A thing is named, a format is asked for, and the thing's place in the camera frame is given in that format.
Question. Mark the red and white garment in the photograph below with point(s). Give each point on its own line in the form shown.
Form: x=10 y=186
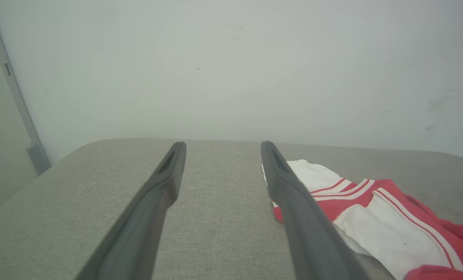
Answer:
x=390 y=233

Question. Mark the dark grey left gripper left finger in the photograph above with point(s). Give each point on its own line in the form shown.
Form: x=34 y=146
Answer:
x=138 y=233

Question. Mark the grey metal door frame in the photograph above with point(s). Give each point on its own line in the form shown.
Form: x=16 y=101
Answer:
x=18 y=102

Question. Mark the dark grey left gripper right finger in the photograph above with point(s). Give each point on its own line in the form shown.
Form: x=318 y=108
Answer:
x=309 y=241

